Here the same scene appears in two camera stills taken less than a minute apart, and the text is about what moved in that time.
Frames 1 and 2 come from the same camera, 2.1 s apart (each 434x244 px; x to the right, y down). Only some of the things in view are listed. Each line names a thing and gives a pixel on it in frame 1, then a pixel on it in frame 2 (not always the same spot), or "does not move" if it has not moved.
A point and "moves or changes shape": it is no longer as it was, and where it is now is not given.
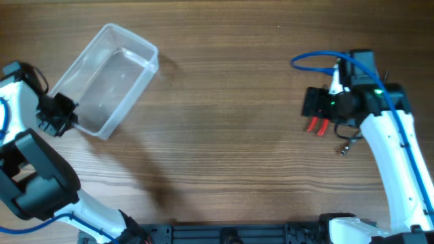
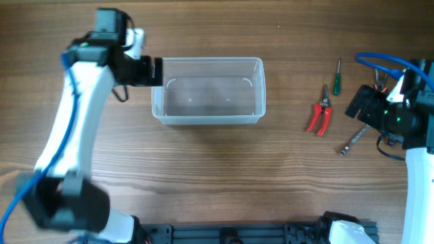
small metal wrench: x=353 y=140 does not move
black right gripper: x=312 y=102 -> x=367 y=105
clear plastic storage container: x=107 y=78 moves or changes shape
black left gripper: x=54 y=115 -> x=146 y=70
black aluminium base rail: x=230 y=233 does not move
